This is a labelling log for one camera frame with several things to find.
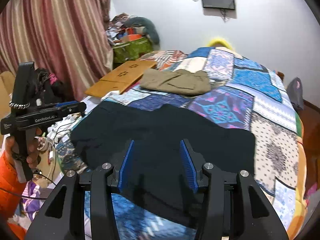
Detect orange jacket left forearm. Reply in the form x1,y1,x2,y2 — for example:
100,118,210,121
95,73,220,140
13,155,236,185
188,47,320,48
1,151,26,239

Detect black pants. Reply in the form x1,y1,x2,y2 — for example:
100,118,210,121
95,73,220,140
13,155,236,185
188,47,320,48
71,101,255,228

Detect left hand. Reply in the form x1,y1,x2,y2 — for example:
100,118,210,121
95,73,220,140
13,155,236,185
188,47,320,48
4,127,43,170

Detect red striped curtain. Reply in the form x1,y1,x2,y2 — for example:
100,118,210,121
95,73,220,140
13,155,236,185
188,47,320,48
1,0,113,100

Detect grey backpack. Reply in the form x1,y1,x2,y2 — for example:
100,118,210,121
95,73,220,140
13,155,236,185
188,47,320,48
286,77,304,112

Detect yellow pillow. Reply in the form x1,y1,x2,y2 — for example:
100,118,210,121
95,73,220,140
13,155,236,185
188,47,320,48
207,37,234,51

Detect folded khaki pants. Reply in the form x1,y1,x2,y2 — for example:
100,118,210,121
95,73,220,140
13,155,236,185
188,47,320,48
139,69,211,96

